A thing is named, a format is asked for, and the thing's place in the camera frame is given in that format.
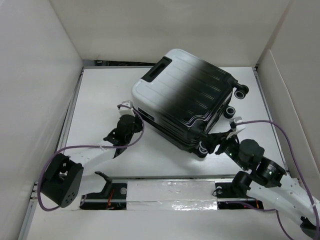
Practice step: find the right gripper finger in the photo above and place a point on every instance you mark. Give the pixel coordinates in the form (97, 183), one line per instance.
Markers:
(211, 145)
(211, 137)

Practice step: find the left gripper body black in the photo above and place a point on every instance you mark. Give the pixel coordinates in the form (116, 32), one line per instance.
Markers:
(136, 127)

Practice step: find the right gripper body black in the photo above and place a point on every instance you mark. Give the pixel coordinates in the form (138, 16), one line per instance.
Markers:
(230, 146)

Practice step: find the white black hard-shell suitcase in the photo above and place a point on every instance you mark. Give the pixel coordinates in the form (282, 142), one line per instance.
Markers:
(183, 96)

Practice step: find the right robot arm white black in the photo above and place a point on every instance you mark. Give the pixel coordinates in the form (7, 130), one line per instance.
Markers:
(266, 180)

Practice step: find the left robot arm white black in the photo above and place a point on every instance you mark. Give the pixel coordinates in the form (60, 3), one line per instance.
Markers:
(65, 174)

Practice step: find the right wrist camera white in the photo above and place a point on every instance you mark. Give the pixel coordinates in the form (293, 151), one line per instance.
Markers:
(236, 126)

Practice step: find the silver taped mounting rail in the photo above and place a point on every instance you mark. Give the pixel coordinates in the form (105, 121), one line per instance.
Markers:
(170, 195)

